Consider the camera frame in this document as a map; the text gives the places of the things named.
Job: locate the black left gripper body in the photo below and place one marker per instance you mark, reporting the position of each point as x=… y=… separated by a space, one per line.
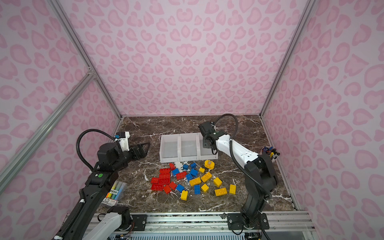
x=136 y=150

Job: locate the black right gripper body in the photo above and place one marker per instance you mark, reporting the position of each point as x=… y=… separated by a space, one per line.
x=207 y=141

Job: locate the white three-compartment plastic bin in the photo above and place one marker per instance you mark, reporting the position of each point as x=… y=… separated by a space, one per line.
x=184 y=148

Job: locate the yellow lego brick square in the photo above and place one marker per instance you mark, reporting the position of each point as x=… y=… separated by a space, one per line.
x=217 y=182

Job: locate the yellow lego brick small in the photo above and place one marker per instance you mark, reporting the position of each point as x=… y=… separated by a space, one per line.
x=204 y=188

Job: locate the yellow lego brick long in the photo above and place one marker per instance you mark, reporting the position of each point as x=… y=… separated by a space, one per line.
x=221 y=192

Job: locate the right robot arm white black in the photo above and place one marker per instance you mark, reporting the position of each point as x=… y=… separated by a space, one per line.
x=259 y=171

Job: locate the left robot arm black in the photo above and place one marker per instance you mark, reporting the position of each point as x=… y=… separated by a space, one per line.
x=112 y=158

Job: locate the red lego brick pile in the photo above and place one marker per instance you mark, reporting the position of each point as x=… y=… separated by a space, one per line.
x=167 y=179

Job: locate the clear pack of markers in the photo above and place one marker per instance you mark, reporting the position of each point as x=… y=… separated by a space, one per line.
x=114 y=195

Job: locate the blue lego brick left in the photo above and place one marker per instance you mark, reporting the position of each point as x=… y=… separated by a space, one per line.
x=180 y=188

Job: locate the blue lego brick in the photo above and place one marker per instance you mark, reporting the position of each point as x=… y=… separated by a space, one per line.
x=197 y=189
x=180 y=188

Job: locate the blue lego brick front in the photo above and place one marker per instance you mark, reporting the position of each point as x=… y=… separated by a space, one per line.
x=197 y=189

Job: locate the yellow lego brick front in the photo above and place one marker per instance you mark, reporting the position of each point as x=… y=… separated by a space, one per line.
x=184 y=195

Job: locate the pink cup of markers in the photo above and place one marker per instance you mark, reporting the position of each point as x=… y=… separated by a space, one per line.
x=271 y=152

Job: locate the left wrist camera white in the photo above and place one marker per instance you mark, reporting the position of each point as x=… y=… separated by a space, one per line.
x=122 y=138

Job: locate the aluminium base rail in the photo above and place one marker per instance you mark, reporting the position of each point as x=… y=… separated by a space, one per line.
x=291 y=225

